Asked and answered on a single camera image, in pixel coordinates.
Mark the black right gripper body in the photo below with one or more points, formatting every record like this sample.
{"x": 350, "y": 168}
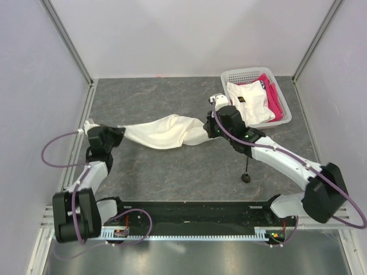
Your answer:
{"x": 214, "y": 130}

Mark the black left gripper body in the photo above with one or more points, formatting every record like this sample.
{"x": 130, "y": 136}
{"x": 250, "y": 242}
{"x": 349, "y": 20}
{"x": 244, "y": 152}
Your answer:
{"x": 113, "y": 137}

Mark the cream cloth napkin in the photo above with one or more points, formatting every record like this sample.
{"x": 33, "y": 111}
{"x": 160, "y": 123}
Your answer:
{"x": 169, "y": 132}

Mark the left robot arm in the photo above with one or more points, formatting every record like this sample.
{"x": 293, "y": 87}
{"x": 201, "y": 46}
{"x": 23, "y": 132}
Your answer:
{"x": 76, "y": 213}

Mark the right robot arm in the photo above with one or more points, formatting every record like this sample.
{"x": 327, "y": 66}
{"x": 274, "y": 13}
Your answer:
{"x": 321, "y": 185}

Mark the white folded cloth in basket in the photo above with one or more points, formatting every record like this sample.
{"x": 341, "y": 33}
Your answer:
{"x": 251, "y": 101}

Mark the white plastic basket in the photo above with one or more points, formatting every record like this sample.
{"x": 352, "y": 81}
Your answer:
{"x": 246, "y": 76}

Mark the black spoon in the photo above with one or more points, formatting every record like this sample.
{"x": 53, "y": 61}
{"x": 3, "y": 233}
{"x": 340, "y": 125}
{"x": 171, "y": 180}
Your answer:
{"x": 245, "y": 177}

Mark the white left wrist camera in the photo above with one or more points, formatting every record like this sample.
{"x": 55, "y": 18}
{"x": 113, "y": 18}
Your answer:
{"x": 89, "y": 124}

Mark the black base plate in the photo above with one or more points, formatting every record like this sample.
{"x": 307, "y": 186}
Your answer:
{"x": 206, "y": 217}

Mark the light blue cable duct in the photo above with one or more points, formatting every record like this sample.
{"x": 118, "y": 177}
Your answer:
{"x": 111, "y": 234}

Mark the left aluminium frame post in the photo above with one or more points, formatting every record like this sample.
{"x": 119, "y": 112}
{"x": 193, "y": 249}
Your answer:
{"x": 59, "y": 26}

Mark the aluminium frame post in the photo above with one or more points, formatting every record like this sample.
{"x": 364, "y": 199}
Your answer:
{"x": 59, "y": 26}
{"x": 317, "y": 38}

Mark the right aluminium frame post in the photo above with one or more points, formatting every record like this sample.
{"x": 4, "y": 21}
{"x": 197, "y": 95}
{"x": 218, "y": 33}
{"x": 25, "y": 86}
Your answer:
{"x": 317, "y": 38}

